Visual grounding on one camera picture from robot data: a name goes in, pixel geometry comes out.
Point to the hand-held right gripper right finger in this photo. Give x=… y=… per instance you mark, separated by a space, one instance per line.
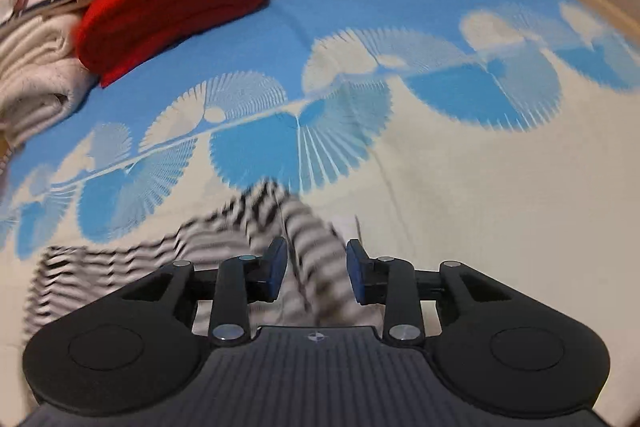
x=356 y=272

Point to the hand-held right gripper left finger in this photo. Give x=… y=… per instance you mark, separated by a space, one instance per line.
x=276 y=269

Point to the striped shirt with white vest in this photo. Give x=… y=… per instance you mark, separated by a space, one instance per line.
x=317 y=252

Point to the blue and cream patterned blanket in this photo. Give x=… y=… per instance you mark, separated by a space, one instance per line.
x=450 y=187

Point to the red folded blanket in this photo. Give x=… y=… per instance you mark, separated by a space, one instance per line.
x=170 y=2

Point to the cream folded quilt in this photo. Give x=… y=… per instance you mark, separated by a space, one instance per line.
x=30 y=42
x=40 y=92

